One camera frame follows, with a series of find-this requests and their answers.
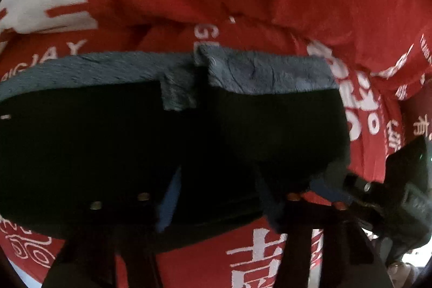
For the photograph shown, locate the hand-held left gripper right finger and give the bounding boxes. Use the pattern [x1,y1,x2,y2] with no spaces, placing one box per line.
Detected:
[259,173,389,288]

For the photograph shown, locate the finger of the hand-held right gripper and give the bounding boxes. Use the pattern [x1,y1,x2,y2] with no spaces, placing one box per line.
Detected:
[309,172,353,205]

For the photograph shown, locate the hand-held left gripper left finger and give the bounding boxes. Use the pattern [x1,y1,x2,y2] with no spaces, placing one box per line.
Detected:
[42,169,183,288]

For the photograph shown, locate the black pants with floral lining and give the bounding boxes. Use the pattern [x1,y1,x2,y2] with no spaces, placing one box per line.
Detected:
[0,45,352,255]

